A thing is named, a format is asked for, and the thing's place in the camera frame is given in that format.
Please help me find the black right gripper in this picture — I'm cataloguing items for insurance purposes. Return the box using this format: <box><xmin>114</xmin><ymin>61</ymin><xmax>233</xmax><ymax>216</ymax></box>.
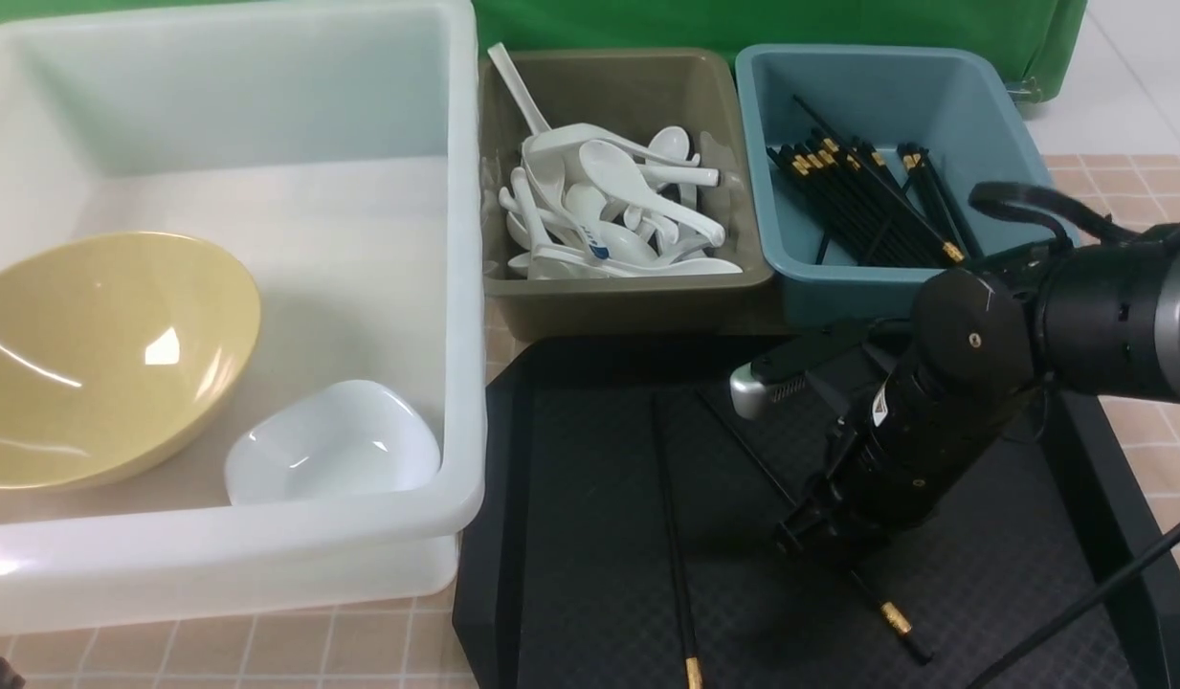
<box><xmin>729</xmin><ymin>320</ymin><xmax>1040</xmax><ymax>557</ymax></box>

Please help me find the black chopstick gold tip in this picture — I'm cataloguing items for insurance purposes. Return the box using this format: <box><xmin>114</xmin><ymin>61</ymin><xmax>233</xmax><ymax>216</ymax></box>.
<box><xmin>695</xmin><ymin>388</ymin><xmax>935</xmax><ymax>667</ymax></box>
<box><xmin>648</xmin><ymin>393</ymin><xmax>703</xmax><ymax>688</ymax></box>

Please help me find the white square dish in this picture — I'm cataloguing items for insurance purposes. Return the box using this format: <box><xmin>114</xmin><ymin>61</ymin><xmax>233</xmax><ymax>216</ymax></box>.
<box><xmin>225</xmin><ymin>380</ymin><xmax>443</xmax><ymax>506</ymax></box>

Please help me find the yellow noodle bowl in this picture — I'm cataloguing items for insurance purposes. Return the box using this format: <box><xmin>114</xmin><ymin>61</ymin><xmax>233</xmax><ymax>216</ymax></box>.
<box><xmin>0</xmin><ymin>232</ymin><xmax>262</xmax><ymax>490</ymax></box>

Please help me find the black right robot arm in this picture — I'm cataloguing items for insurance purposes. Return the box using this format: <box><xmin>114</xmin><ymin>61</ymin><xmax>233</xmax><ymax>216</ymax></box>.
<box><xmin>730</xmin><ymin>182</ymin><xmax>1180</xmax><ymax>563</ymax></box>

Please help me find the pile of black chopsticks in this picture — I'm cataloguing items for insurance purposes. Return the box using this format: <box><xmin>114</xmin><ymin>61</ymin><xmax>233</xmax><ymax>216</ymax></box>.
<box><xmin>766</xmin><ymin>96</ymin><xmax>982</xmax><ymax>269</ymax></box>

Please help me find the black plastic serving tray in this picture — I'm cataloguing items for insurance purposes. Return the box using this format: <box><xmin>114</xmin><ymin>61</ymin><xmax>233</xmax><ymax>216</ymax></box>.
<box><xmin>453</xmin><ymin>335</ymin><xmax>1160</xmax><ymax>688</ymax></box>

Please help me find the blue plastic chopstick bin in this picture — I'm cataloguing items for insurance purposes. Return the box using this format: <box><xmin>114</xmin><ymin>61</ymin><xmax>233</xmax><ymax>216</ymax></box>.
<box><xmin>735</xmin><ymin>44</ymin><xmax>1053</xmax><ymax>328</ymax></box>

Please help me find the olive plastic spoon bin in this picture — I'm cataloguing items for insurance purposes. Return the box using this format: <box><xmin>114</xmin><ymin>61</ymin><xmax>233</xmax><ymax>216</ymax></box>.
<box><xmin>479</xmin><ymin>48</ymin><xmax>773</xmax><ymax>342</ymax></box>

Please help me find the pile of white spoons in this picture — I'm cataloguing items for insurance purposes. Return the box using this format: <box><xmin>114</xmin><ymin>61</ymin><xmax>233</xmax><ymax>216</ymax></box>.
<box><xmin>498</xmin><ymin>123</ymin><xmax>742</xmax><ymax>280</ymax></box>

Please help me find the green backdrop cloth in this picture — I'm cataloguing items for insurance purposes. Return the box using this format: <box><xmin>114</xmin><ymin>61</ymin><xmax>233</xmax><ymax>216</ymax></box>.
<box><xmin>0</xmin><ymin>0</ymin><xmax>1093</xmax><ymax>101</ymax></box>

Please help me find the large white plastic tub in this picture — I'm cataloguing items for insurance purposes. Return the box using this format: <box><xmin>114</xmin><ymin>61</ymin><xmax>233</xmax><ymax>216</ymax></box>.
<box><xmin>0</xmin><ymin>1</ymin><xmax>486</xmax><ymax>636</ymax></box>

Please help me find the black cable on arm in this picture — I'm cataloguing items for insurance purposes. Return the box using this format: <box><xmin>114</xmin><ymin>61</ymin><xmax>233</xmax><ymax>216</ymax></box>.
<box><xmin>968</xmin><ymin>501</ymin><xmax>1180</xmax><ymax>689</ymax></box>

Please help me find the white spoon handle upright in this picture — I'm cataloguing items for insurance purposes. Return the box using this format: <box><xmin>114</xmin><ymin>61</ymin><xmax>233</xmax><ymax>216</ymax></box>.
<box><xmin>486</xmin><ymin>42</ymin><xmax>553</xmax><ymax>134</ymax></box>

